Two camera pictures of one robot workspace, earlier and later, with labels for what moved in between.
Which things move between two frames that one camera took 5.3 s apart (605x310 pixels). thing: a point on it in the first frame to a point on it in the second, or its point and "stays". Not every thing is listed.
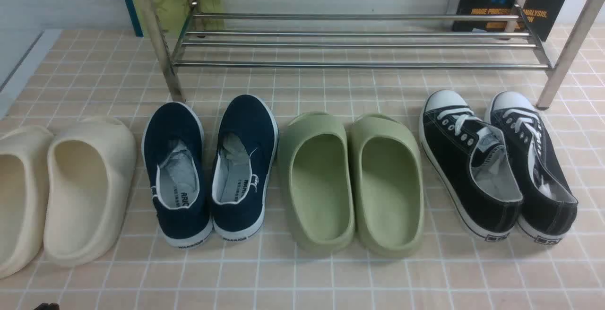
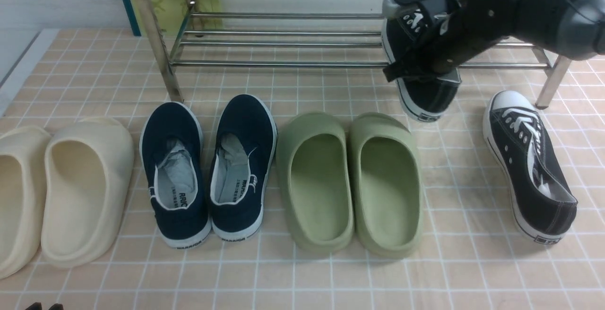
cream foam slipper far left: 25,158 stays
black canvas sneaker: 549,198 stays
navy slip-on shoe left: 175,156 stays
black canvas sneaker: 471,157 to 409,30
